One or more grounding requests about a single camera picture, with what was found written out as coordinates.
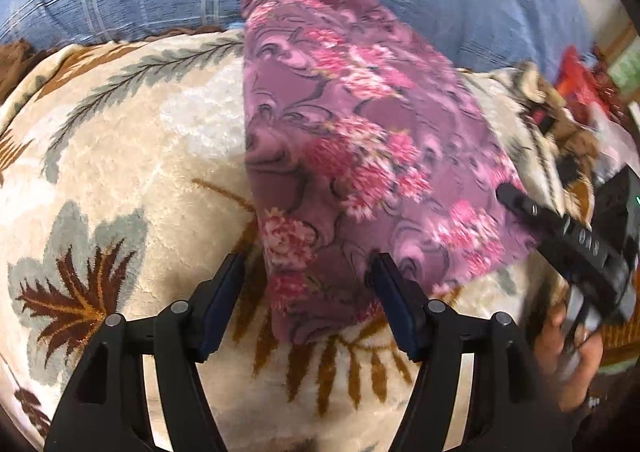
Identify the red patterned cloth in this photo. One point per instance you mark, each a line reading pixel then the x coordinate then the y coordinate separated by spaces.
pixel 581 86

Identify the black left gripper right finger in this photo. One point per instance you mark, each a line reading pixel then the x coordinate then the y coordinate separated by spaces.
pixel 510 407

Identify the person's right hand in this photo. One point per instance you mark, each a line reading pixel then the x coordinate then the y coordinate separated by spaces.
pixel 571 367

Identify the cream leaf-pattern fleece blanket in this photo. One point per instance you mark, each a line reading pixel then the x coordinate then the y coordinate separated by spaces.
pixel 123 185

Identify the pink floral small garment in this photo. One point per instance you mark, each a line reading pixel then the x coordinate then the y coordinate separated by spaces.
pixel 361 138

